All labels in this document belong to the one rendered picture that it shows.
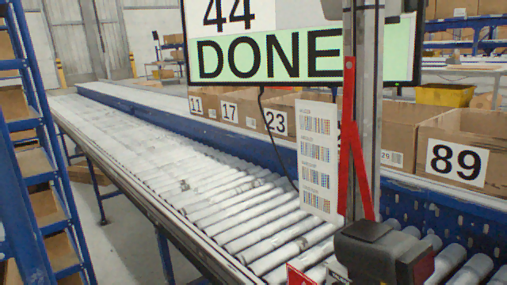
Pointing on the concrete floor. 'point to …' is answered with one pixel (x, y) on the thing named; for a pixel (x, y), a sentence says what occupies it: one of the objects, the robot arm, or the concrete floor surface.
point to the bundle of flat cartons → (80, 170)
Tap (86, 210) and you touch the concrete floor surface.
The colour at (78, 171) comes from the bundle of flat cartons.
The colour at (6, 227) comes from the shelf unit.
